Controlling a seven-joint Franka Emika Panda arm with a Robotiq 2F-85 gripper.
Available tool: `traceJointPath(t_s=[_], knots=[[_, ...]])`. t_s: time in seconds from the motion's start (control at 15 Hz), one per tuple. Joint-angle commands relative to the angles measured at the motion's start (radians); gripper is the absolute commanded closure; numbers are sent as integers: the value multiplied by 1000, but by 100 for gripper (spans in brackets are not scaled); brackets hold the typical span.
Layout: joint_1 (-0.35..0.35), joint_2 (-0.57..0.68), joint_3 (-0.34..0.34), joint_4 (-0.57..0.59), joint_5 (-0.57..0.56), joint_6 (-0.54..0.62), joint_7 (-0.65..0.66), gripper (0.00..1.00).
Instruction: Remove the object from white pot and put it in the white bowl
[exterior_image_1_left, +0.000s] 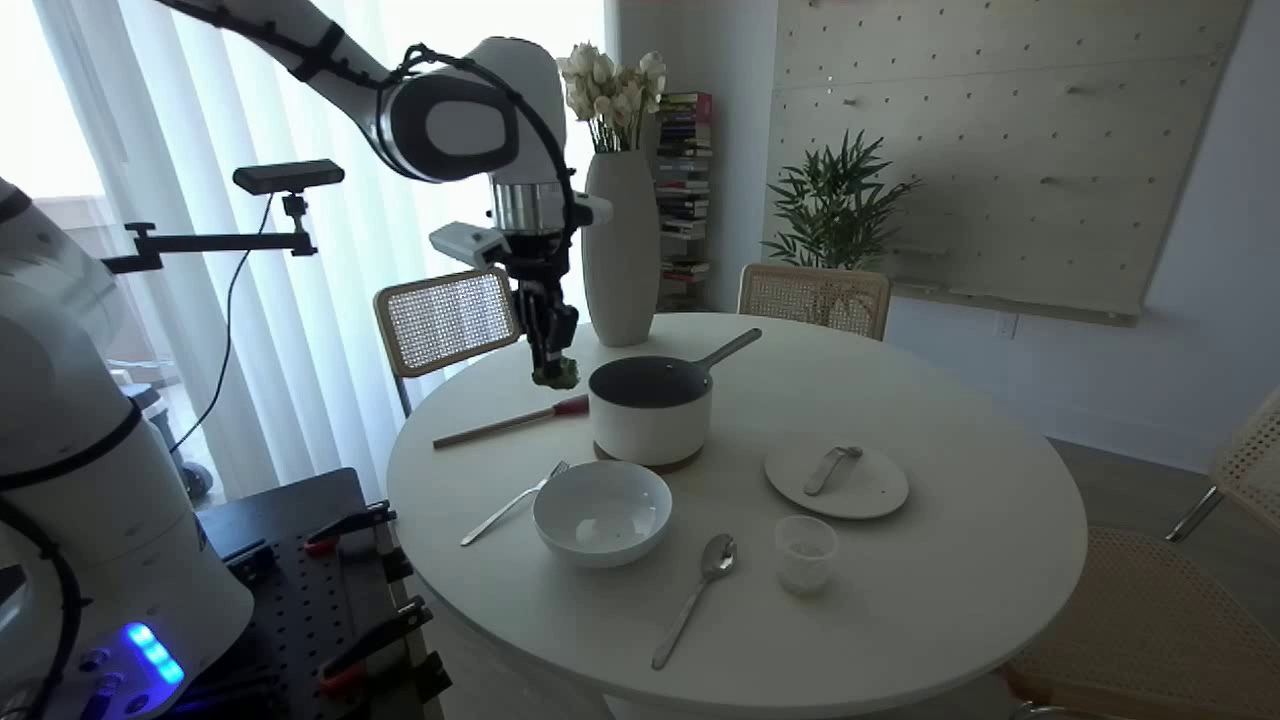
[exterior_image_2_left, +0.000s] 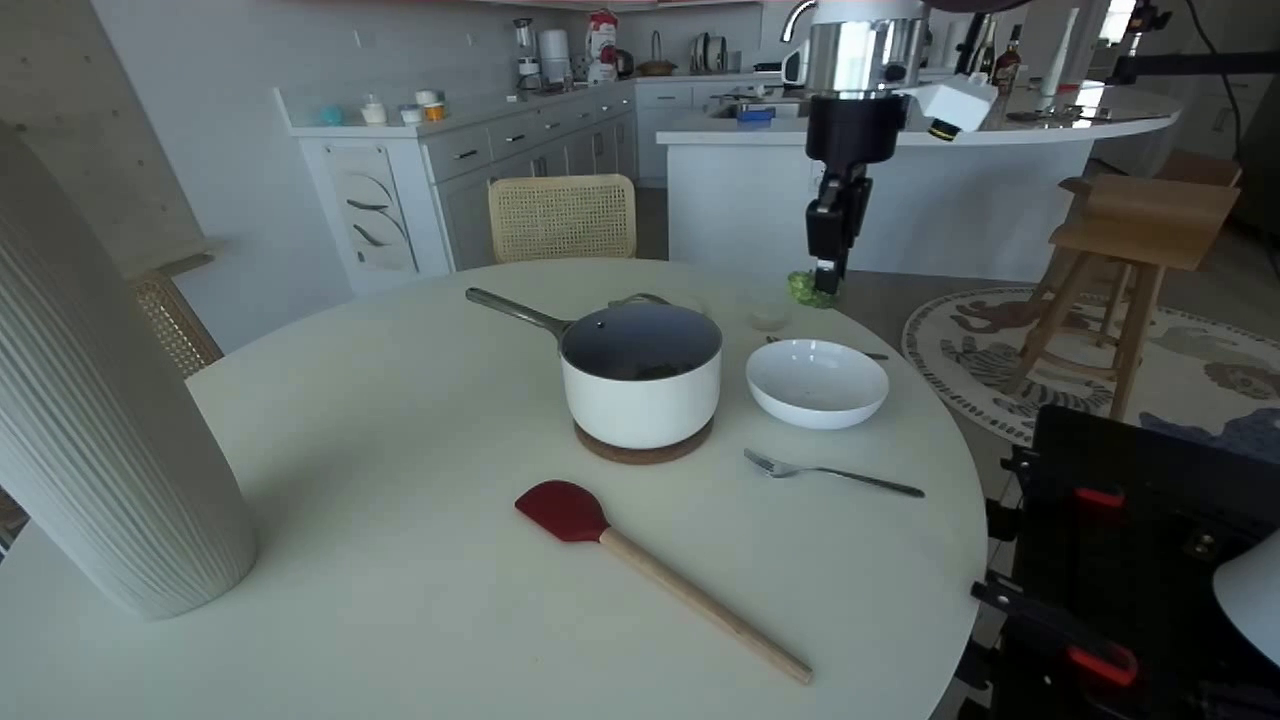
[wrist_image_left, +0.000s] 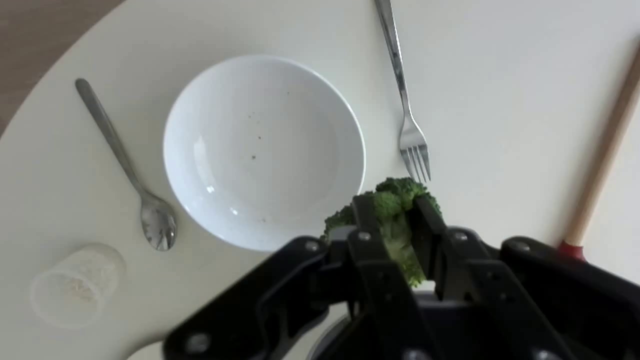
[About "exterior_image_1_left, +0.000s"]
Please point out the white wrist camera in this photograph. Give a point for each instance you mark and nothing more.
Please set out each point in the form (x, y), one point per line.
(466, 240)

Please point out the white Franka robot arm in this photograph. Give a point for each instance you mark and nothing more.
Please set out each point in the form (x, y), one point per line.
(453, 122)

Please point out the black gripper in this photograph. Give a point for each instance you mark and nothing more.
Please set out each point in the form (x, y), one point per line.
(544, 275)

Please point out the white flowers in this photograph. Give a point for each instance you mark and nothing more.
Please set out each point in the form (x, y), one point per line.
(614, 92)

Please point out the green vegetable piece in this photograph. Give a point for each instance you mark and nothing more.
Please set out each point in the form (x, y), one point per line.
(562, 378)

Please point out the silver fork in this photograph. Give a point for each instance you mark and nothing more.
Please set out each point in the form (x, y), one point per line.
(500, 513)

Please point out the wicker back chair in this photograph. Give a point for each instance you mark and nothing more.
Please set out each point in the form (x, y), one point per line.
(446, 322)
(1240, 466)
(812, 300)

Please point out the black perforated work table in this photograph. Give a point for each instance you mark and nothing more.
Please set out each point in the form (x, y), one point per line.
(283, 584)

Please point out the wooden pegboard panel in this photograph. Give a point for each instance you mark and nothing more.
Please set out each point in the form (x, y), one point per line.
(1012, 145)

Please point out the white bowl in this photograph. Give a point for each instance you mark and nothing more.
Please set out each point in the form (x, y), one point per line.
(603, 513)

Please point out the small white plate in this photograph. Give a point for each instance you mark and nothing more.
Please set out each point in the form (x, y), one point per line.
(852, 496)

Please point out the white ribbed vase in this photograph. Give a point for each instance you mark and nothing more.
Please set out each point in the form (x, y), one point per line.
(622, 252)

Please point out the green potted plant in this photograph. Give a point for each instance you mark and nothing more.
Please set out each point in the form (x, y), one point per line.
(834, 203)

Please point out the white sheer curtain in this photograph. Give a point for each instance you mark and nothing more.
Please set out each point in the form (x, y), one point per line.
(322, 374)

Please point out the small white cup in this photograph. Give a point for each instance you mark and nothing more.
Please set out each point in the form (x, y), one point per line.
(804, 557)

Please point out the black stereo camera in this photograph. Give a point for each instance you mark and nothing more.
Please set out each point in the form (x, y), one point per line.
(286, 176)

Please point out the long silver spoon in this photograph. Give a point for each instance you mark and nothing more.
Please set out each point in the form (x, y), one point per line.
(718, 557)

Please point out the small spoon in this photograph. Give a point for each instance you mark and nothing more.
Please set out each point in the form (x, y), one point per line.
(834, 466)

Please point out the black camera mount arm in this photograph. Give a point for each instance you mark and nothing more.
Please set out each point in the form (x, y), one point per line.
(213, 240)

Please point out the stack of books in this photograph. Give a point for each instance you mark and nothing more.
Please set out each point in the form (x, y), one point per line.
(683, 203)

